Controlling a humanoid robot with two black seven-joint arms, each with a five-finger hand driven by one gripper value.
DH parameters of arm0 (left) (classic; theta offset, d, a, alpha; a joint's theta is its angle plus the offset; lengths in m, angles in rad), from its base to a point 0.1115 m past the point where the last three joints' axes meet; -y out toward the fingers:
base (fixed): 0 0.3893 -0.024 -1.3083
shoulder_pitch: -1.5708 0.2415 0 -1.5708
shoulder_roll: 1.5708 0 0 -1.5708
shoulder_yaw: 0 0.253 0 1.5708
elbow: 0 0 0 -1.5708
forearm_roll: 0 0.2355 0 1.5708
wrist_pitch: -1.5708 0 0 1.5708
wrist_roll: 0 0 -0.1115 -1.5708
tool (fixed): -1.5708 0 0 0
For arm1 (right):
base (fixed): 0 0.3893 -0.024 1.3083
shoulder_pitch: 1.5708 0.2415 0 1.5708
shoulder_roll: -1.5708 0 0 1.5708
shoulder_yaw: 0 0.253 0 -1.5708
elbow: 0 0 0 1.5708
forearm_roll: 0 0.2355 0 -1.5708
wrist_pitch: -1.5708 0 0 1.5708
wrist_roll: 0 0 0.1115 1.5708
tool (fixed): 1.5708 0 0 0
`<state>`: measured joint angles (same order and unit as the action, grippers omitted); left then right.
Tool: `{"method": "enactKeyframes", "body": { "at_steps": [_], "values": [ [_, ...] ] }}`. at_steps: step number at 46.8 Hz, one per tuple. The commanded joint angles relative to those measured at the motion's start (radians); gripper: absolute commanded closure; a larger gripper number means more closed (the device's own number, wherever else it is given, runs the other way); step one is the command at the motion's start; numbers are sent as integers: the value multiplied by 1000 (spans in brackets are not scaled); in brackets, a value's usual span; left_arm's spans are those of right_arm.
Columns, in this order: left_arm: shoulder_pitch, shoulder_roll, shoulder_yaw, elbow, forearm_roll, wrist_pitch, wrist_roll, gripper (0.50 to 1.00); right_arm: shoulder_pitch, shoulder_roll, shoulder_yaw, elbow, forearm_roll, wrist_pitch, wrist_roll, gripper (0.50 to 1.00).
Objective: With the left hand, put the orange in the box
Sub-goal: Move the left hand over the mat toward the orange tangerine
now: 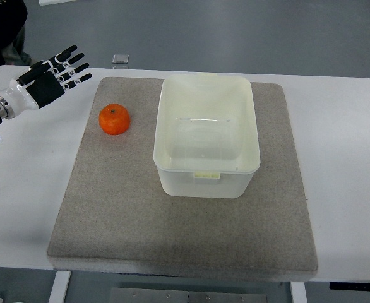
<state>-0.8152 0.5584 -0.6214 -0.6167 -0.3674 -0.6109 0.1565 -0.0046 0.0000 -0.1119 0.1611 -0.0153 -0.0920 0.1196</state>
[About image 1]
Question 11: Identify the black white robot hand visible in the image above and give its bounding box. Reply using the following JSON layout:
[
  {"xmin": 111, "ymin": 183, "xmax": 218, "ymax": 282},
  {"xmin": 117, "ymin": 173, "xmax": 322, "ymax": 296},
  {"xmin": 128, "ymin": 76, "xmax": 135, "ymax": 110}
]
[{"xmin": 0, "ymin": 45, "xmax": 92, "ymax": 122}]

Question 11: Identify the orange mandarin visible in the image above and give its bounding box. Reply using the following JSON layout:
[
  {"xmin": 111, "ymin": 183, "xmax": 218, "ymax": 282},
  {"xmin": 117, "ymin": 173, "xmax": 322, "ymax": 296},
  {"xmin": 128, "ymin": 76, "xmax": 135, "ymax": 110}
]
[{"xmin": 98, "ymin": 104, "xmax": 131, "ymax": 135}]

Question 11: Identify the white plastic box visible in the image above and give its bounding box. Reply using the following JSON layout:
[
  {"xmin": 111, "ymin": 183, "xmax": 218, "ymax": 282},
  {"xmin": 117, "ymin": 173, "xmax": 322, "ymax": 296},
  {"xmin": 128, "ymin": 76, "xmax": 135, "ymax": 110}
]
[{"xmin": 153, "ymin": 74, "xmax": 261, "ymax": 198}]

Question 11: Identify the dark clothed person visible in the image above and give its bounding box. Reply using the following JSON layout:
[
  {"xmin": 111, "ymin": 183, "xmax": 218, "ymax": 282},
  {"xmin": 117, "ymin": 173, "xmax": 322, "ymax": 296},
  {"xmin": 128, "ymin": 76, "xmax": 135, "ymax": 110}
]
[{"xmin": 0, "ymin": 1, "xmax": 32, "ymax": 66}]

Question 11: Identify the small clear floor plate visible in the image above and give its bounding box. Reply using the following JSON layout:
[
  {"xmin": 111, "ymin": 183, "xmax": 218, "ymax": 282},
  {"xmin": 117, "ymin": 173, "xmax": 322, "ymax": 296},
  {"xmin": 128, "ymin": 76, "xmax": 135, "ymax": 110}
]
[{"xmin": 111, "ymin": 53, "xmax": 129, "ymax": 64}]

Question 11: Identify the grey felt mat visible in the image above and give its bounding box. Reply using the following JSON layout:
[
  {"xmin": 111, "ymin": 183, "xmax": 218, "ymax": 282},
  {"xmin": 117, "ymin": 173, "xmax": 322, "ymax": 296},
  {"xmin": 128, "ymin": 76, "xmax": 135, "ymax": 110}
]
[{"xmin": 47, "ymin": 77, "xmax": 318, "ymax": 282}]

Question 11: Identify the white table leg left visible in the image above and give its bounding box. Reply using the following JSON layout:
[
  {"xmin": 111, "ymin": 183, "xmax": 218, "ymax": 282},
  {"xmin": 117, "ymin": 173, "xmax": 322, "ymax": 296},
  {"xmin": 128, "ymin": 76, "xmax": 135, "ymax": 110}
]
[{"xmin": 48, "ymin": 271, "xmax": 71, "ymax": 303}]

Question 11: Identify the white table leg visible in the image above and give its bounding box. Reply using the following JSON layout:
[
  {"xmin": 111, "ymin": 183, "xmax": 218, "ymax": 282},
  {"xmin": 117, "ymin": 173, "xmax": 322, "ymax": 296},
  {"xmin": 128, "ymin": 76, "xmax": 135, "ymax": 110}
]
[
  {"xmin": 290, "ymin": 282, "xmax": 307, "ymax": 303},
  {"xmin": 48, "ymin": 271, "xmax": 71, "ymax": 303}
]

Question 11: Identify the white table leg right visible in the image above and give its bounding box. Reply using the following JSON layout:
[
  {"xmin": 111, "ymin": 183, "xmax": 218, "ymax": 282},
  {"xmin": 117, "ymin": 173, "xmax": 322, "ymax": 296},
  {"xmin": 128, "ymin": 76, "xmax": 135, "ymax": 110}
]
[{"xmin": 290, "ymin": 282, "xmax": 307, "ymax": 303}]

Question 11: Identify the black table control panel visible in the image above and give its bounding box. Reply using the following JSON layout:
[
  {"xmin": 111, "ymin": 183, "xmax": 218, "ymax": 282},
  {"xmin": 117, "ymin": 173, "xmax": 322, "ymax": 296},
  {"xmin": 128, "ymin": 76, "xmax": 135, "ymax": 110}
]
[{"xmin": 329, "ymin": 282, "xmax": 370, "ymax": 292}]

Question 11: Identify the grey metal base plate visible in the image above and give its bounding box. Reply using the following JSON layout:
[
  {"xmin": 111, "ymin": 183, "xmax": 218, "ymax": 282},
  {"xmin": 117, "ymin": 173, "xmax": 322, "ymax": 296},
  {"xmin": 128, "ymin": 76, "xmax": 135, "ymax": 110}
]
[{"xmin": 109, "ymin": 288, "xmax": 268, "ymax": 303}]

